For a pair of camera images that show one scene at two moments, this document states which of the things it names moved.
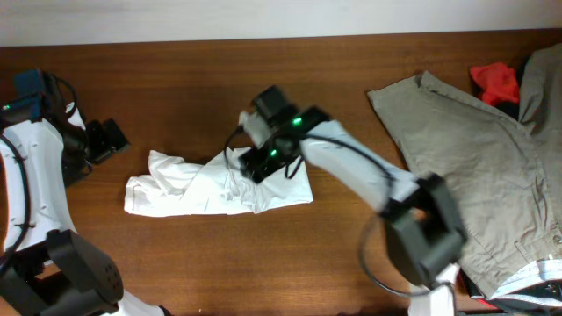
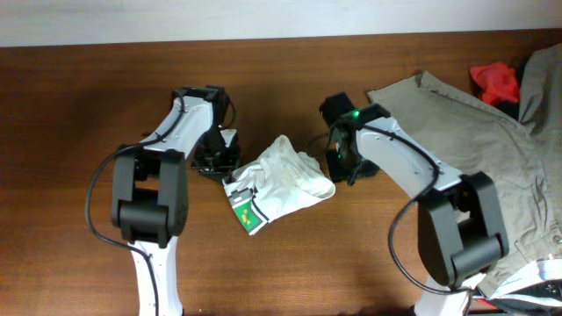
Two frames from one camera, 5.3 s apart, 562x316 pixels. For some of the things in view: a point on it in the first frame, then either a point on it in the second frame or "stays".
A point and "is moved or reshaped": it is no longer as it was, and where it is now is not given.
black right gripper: [262, 166] -> [351, 171]
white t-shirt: [214, 185] is moved or reshaped
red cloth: [497, 82] stays
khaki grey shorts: [505, 173] stays
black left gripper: [103, 140] -> [215, 163]
